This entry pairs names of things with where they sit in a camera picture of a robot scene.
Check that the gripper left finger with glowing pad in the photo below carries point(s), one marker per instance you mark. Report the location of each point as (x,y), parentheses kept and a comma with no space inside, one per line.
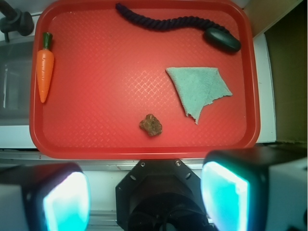
(50,197)

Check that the light blue folded cloth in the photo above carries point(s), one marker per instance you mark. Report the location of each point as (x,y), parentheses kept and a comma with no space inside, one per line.
(197,87)

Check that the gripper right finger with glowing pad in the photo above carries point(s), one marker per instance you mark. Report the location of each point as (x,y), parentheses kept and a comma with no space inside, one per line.
(256,189)

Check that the orange plastic carrot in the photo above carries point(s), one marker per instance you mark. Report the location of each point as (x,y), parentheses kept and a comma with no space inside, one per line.
(44,66)

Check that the grey sink faucet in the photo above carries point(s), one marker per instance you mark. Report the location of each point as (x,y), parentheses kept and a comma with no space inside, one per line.
(15,20)

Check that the brown rock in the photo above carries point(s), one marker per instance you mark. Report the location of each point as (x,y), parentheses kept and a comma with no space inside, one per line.
(151,125)

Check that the red plastic tray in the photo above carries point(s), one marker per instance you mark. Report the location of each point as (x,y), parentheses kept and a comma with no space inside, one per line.
(109,74)

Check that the dark green plastic pickle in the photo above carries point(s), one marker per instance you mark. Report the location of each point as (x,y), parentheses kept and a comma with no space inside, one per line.
(222,40)

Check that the grey sink basin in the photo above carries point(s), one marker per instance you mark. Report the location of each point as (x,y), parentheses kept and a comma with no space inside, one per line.
(15,80)

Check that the brown cardboard panel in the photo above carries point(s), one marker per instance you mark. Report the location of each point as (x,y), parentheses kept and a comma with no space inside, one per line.
(280,31)

